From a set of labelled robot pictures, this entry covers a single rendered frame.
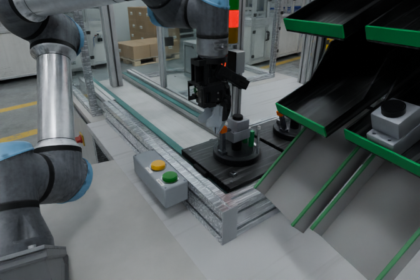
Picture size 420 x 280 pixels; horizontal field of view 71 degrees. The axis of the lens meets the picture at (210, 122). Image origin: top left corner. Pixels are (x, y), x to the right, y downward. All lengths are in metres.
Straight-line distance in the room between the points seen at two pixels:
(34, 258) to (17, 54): 5.51
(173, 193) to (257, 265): 0.26
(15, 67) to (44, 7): 5.23
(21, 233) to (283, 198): 0.51
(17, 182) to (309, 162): 0.59
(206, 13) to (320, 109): 0.31
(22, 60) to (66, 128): 5.21
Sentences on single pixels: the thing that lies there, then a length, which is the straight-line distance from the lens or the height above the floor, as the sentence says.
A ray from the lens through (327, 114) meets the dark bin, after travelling 0.57.
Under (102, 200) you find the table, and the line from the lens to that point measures 0.93.
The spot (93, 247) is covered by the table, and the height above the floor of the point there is 0.86.
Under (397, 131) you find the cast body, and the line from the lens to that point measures 0.47.
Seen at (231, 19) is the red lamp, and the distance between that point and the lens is 0.96.
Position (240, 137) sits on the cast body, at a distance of 0.83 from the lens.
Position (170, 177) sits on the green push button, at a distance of 0.78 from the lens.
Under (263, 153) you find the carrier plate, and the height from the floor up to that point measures 0.97.
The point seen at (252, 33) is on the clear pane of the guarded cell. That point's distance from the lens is 2.24.
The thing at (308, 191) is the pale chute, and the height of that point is 1.04.
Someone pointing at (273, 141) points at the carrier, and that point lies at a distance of 0.97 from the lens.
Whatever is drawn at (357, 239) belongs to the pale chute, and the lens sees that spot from 0.61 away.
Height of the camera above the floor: 1.41
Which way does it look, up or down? 24 degrees down
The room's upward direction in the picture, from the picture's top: straight up
